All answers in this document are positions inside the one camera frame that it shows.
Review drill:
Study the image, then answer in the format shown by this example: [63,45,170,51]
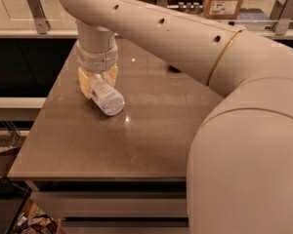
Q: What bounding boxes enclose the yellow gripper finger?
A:
[78,66,94,99]
[103,64,118,86]

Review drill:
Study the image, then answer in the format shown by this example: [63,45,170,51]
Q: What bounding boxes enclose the cardboard box with label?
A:
[203,0,243,20]

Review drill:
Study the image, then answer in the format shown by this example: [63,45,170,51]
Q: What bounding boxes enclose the right metal bracket post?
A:
[272,0,293,35]

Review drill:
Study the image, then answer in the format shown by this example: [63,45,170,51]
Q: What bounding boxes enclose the glass barrier panel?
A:
[0,0,293,31]

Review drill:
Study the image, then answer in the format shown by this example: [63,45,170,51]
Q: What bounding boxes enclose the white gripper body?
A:
[76,41,118,72]

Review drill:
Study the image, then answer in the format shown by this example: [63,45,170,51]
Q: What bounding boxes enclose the black bin lower left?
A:
[0,177,31,234]

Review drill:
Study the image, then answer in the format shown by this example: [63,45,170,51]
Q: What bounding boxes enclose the left metal bracket post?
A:
[26,0,51,34]

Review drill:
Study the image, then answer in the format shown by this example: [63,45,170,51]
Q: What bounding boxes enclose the clear blue-label plastic bottle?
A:
[89,74,125,116]

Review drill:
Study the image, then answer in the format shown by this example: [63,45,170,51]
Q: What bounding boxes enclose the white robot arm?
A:
[60,0,293,234]

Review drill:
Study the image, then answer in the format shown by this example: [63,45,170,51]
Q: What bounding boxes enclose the grey table drawer unit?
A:
[31,180,189,234]

